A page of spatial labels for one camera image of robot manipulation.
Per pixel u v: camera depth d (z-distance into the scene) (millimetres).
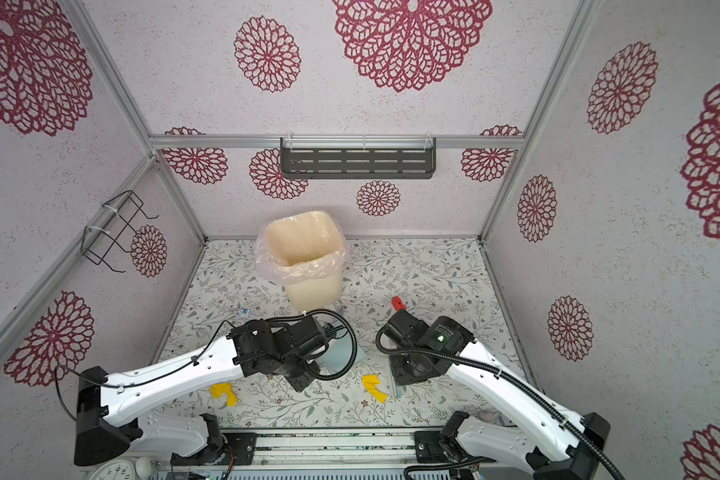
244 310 980
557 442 383
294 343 530
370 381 848
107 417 390
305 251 1021
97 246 719
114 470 674
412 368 594
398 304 999
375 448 748
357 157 927
